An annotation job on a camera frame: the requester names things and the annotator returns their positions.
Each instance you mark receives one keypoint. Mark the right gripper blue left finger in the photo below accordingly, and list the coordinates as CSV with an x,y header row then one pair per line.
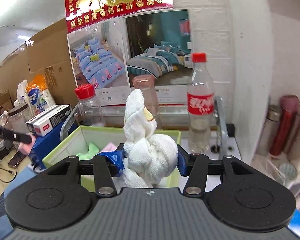
x,y
114,160

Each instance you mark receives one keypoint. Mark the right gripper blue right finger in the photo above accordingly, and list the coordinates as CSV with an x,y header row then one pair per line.
x,y
184,162

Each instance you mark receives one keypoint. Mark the white knotted towel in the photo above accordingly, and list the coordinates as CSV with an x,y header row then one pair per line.
x,y
149,157

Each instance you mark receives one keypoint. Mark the pink sponge block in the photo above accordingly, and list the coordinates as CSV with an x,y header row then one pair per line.
x,y
109,147

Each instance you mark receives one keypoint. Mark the green folded cloth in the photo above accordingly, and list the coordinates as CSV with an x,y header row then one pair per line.
x,y
92,151

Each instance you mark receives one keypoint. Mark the red-lidded clear plastic jar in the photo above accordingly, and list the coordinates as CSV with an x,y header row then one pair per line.
x,y
89,106

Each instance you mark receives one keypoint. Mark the cola bottle red label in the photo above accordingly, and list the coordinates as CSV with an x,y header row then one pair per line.
x,y
200,104

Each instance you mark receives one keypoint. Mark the blue box under carton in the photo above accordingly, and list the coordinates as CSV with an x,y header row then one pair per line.
x,y
44,145

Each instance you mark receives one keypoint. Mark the pink-lidded clear glass bottle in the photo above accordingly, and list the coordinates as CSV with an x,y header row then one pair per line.
x,y
146,84

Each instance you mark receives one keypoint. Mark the white black red carton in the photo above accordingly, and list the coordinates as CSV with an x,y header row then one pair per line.
x,y
45,122

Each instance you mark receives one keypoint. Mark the paper cup stack pack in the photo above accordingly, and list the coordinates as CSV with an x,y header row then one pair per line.
x,y
35,94

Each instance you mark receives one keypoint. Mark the bedding picture poster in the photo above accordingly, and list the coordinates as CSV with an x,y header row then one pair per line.
x,y
112,54

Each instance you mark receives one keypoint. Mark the red thermos flask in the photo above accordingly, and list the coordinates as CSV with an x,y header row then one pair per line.
x,y
289,105

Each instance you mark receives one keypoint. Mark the brown cardboard box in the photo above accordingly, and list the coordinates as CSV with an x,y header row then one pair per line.
x,y
48,55

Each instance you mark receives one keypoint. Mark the grey metal clamp bracket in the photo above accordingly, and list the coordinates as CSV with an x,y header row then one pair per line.
x,y
225,141

